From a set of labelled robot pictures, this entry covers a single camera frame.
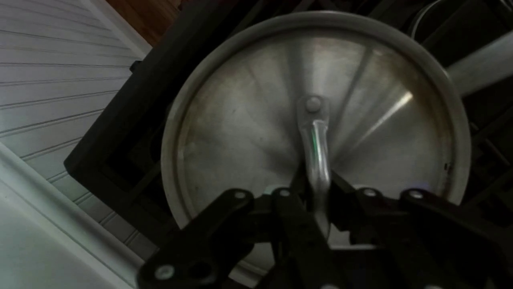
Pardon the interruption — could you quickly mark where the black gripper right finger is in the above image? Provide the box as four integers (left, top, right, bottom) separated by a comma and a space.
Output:
331, 175, 513, 289

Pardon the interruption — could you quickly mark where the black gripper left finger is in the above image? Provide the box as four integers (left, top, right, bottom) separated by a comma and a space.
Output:
137, 188, 344, 289

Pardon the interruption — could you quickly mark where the stainless steel saucepan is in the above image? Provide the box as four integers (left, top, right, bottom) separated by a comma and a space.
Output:
161, 10, 513, 227

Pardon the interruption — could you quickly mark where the black stainless gas stove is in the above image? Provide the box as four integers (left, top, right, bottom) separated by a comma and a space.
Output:
65, 0, 513, 246

